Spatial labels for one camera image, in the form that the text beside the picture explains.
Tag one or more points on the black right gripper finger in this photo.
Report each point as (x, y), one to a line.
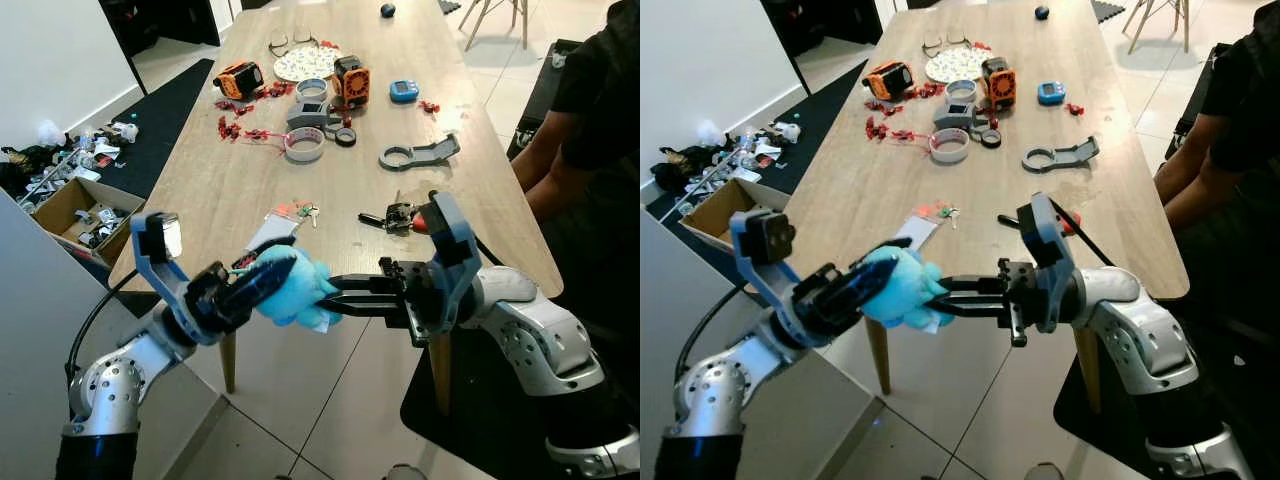
(975, 285)
(975, 308)
(365, 306)
(365, 284)

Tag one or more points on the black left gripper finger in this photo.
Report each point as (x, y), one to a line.
(278, 245)
(892, 249)
(862, 288)
(262, 282)

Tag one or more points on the person's left forearm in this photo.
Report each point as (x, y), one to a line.
(1205, 200)
(560, 190)

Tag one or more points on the person's right forearm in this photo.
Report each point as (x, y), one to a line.
(1190, 150)
(540, 150)

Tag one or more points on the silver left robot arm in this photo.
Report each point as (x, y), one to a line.
(115, 385)
(715, 390)

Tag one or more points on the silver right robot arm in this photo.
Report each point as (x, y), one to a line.
(540, 340)
(1140, 335)

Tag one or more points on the keys with red green tags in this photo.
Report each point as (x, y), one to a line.
(297, 211)
(940, 212)

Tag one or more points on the wooden table leg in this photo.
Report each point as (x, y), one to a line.
(440, 375)
(878, 355)
(228, 360)
(1087, 370)

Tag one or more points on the white tape roll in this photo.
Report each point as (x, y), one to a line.
(304, 156)
(948, 158)

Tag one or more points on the small black tape roll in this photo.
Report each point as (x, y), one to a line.
(345, 144)
(991, 146)

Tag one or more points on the grey block device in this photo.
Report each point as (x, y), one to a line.
(310, 115)
(958, 115)

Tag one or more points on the cardboard box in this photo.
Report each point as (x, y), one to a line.
(55, 200)
(715, 210)

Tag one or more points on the clear tape roll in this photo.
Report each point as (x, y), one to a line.
(961, 100)
(312, 99)

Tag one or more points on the dark carpet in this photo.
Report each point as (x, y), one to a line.
(825, 110)
(165, 120)

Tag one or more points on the white round container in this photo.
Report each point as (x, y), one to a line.
(788, 131)
(125, 131)

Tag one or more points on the white paper packaging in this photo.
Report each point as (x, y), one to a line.
(755, 150)
(95, 150)

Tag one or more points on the orange black device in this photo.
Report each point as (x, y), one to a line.
(240, 80)
(888, 80)
(352, 82)
(1000, 85)

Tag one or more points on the grey robot foot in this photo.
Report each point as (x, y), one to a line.
(402, 474)
(1042, 473)

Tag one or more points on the patterned round plate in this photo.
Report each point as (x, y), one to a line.
(950, 68)
(300, 65)

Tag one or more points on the blue timer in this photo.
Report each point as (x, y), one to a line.
(404, 91)
(1051, 93)

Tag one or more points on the clear eyeglasses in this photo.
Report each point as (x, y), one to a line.
(928, 44)
(277, 44)

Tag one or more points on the black bag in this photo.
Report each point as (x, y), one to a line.
(25, 160)
(680, 160)

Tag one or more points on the white crumpled plastic bag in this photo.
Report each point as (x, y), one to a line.
(708, 133)
(48, 133)

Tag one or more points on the black cabinet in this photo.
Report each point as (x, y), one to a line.
(160, 20)
(820, 20)

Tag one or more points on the seated person in black clothes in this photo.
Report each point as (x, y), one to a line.
(1255, 100)
(610, 90)

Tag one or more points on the wooden legged chair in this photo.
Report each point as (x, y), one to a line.
(524, 20)
(1186, 20)

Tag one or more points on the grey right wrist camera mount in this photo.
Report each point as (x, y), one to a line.
(1045, 235)
(455, 240)

